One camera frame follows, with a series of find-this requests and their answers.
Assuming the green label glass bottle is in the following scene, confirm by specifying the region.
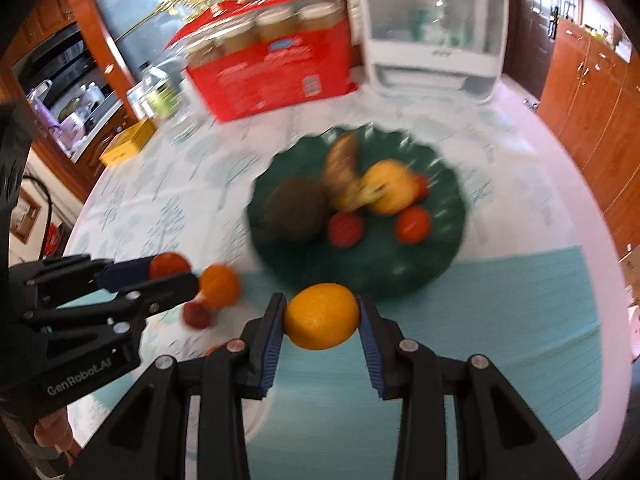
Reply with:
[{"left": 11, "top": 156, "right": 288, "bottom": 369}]
[{"left": 135, "top": 62, "right": 173, "bottom": 121}]

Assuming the wooden picture frame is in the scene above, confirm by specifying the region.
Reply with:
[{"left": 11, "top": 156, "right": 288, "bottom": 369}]
[{"left": 10, "top": 190, "right": 43, "bottom": 243}]

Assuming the red lychee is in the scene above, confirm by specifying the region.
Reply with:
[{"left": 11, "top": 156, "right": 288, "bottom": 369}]
[
  {"left": 181, "top": 301, "right": 211, "bottom": 331},
  {"left": 327, "top": 211, "right": 364, "bottom": 247}
]

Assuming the wooden kitchen counter cabinet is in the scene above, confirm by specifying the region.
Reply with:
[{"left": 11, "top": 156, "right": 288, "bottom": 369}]
[{"left": 30, "top": 110, "right": 138, "bottom": 201}]

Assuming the brown spotted banana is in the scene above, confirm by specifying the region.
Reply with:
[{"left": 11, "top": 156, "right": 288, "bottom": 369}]
[{"left": 322, "top": 135, "right": 388, "bottom": 213}]

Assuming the white countertop appliance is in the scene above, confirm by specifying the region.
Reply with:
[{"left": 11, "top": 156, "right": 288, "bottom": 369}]
[{"left": 345, "top": 0, "right": 531, "bottom": 106}]

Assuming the dark green scalloped plate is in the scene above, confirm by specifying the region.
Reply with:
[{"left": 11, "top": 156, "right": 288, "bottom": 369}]
[{"left": 246, "top": 125, "right": 468, "bottom": 297}]

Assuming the red paper cup package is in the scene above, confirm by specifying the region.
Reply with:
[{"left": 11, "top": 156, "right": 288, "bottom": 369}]
[{"left": 165, "top": 0, "right": 358, "bottom": 123}]

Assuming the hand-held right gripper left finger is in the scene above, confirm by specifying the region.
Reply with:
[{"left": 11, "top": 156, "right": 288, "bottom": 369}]
[{"left": 75, "top": 292, "right": 288, "bottom": 480}]

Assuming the round orange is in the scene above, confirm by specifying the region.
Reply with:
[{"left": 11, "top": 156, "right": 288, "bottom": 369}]
[{"left": 198, "top": 263, "right": 242, "bottom": 308}]

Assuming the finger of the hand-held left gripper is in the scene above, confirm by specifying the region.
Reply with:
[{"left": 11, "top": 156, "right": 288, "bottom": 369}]
[
  {"left": 12, "top": 254, "right": 152, "bottom": 307},
  {"left": 20, "top": 271, "right": 202, "bottom": 335}
]

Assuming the orange with stem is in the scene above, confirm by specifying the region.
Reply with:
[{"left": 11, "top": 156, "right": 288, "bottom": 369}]
[{"left": 284, "top": 283, "right": 361, "bottom": 352}]

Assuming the yellow tin box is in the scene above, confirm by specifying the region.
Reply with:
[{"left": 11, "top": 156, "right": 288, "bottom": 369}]
[{"left": 99, "top": 119, "right": 157, "bottom": 166}]

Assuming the clear drinking glass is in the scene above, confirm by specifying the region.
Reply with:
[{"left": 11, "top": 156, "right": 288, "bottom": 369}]
[{"left": 167, "top": 90, "right": 198, "bottom": 141}]

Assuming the wooden side cabinet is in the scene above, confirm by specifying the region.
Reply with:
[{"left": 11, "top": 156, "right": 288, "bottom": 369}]
[{"left": 537, "top": 15, "right": 640, "bottom": 261}]

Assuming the large yellow citrus fruit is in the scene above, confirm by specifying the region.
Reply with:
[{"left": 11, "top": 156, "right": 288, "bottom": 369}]
[{"left": 362, "top": 160, "right": 420, "bottom": 216}]

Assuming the dark brown avocado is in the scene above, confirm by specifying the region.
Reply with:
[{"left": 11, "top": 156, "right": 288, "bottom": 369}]
[{"left": 260, "top": 176, "right": 331, "bottom": 246}]

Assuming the person's left hand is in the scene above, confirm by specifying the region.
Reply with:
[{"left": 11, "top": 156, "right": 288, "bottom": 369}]
[{"left": 34, "top": 406, "right": 72, "bottom": 454}]

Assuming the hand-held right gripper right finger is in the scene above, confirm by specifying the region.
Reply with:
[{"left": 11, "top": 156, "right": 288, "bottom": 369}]
[{"left": 356, "top": 294, "right": 576, "bottom": 480}]

